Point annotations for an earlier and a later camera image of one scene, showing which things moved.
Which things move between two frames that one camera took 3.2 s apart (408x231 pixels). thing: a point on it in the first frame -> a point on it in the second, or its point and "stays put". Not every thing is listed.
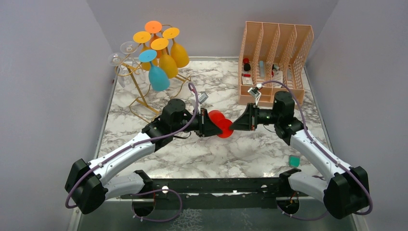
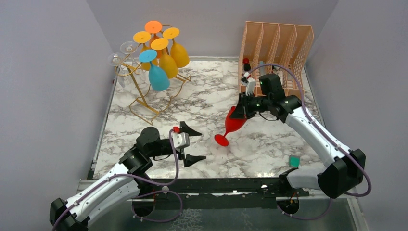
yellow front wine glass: (168, 62) stays put
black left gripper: (206, 127) -> (190, 159)
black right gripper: (244, 122) -> (242, 110)
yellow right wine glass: (178, 51) stays put
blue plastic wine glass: (158, 79) stays put
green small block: (294, 160) stays put
